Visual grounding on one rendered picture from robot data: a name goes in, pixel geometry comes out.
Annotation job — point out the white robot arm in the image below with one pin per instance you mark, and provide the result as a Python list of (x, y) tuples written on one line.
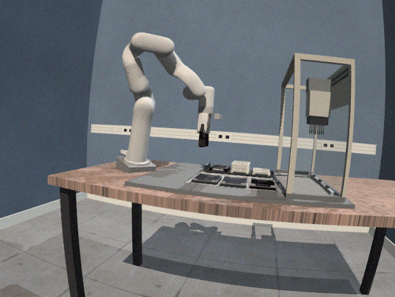
[(143, 110)]

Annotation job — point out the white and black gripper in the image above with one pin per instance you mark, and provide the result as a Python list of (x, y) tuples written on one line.
[(203, 128)]

